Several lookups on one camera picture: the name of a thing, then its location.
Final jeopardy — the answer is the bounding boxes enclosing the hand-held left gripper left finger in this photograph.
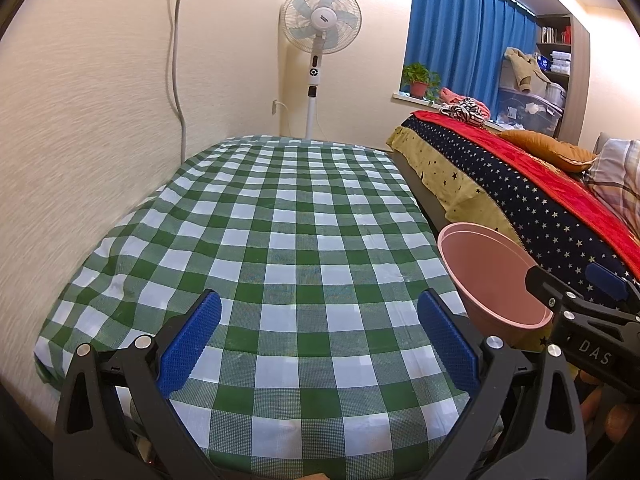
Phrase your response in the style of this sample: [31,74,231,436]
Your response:
[52,289,226,480]

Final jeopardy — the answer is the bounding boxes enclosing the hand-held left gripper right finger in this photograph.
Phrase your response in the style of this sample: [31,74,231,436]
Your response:
[416,289,588,480]

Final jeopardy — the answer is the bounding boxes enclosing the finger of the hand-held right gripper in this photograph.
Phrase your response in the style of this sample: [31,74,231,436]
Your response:
[524,265,640,327]
[586,261,640,309]

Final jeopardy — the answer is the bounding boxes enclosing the pink plastic bin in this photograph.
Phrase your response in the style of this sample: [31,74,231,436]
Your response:
[436,221,555,348]

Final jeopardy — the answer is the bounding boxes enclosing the person's right hand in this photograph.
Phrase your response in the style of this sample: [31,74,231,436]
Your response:
[577,367,640,448]

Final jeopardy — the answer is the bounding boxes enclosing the plaid pillow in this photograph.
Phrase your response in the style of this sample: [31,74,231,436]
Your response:
[585,137,640,221]

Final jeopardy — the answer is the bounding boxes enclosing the navy star quilt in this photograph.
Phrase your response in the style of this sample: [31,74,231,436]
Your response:
[402,114,640,311]

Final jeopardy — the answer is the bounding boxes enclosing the red blanket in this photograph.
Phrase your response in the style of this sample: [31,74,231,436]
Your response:
[415,110,640,281]

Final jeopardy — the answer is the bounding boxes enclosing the orange pillow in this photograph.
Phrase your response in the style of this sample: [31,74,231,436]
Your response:
[497,129,598,173]

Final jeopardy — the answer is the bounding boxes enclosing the green checkered tablecloth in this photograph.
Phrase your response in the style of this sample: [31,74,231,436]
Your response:
[34,134,506,480]

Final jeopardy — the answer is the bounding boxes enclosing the yellow star bed sheet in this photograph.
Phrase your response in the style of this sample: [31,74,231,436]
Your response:
[386,125,523,248]

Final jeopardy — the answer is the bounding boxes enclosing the clear plastic storage box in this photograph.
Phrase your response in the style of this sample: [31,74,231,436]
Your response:
[497,85,566,136]

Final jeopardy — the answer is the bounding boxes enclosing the silver pot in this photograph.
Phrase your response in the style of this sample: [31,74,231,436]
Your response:
[545,81,568,108]

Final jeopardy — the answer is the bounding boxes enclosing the black white striped cloth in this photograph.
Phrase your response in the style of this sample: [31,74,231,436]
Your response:
[439,97,486,126]

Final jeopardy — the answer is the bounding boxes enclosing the wooden bookshelf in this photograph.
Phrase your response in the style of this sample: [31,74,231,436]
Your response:
[535,12,573,91]

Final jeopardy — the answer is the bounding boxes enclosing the pink folded cloth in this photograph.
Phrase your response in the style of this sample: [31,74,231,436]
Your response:
[439,86,493,118]

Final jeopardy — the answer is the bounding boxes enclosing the beige jacket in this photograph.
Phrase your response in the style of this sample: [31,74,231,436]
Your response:
[502,46,551,93]

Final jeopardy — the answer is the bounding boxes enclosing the potted green plant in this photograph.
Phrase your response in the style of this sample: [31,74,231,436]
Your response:
[401,62,443,106]

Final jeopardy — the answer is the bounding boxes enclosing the white window sill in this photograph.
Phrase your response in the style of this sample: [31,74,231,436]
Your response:
[391,91,441,106]

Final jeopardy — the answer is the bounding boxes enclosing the blue curtain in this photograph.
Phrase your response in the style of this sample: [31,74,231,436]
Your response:
[402,0,541,121]

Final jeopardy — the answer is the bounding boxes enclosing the white standing fan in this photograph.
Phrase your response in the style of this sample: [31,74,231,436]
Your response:
[279,0,363,140]

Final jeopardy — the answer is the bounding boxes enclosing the grey bed frame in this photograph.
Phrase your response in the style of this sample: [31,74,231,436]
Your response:
[390,147,451,233]

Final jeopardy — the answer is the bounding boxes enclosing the grey wall cable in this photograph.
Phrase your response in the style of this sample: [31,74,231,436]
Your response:
[167,0,188,161]

